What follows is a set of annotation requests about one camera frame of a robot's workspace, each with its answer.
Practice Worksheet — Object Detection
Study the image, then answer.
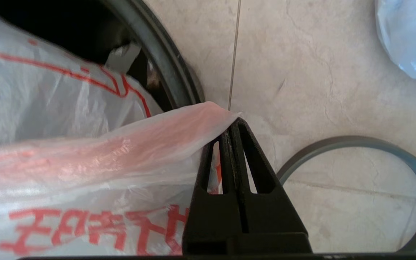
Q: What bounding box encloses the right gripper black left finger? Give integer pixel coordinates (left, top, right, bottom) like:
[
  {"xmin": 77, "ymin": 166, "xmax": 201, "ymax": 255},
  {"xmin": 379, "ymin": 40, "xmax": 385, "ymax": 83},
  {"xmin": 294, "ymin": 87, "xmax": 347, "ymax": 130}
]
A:
[{"xmin": 183, "ymin": 121, "xmax": 244, "ymax": 253}]

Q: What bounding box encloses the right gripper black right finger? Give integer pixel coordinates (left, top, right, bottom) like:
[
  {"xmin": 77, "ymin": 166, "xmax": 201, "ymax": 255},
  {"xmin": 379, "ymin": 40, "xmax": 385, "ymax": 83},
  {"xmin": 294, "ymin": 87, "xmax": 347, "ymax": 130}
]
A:
[{"xmin": 231, "ymin": 117, "xmax": 312, "ymax": 253}]

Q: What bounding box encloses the fresh white orange-printed bag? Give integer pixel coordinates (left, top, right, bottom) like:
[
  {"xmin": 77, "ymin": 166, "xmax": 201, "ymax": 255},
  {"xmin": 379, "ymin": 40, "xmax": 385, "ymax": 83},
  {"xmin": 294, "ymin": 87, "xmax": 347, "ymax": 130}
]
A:
[{"xmin": 0, "ymin": 7, "xmax": 241, "ymax": 257}]

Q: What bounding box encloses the white bag pink rim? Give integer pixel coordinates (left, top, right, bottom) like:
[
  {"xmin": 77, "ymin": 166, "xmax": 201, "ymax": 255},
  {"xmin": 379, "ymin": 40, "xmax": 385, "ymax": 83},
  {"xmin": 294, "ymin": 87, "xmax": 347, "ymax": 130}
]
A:
[{"xmin": 374, "ymin": 0, "xmax": 416, "ymax": 89}]

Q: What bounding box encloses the black round trash bin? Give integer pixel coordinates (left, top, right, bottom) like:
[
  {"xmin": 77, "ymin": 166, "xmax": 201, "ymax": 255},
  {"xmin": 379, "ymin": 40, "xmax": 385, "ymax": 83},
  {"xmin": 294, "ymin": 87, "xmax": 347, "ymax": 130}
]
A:
[{"xmin": 0, "ymin": 0, "xmax": 205, "ymax": 112}]

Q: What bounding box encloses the white paper scrap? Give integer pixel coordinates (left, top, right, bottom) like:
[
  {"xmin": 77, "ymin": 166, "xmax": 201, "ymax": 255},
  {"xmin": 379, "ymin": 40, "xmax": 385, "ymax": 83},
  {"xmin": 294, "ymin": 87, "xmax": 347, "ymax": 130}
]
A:
[{"xmin": 105, "ymin": 42, "xmax": 143, "ymax": 74}]

